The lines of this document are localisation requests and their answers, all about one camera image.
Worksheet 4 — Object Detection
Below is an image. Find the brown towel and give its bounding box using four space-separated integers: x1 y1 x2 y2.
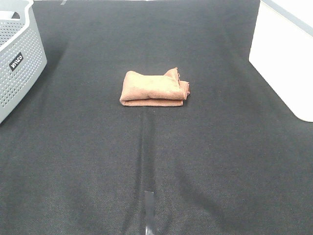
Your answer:
119 68 190 107

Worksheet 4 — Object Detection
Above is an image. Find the dark table cloth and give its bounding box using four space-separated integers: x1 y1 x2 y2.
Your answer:
0 0 313 235

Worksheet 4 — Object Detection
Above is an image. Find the black tape strip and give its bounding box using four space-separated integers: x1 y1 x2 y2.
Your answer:
144 191 156 235

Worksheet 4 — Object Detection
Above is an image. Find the white storage bin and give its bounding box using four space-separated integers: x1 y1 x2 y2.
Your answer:
249 0 313 122

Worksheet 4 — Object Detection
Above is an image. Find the grey perforated laundry basket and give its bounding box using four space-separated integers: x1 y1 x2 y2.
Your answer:
0 0 47 121

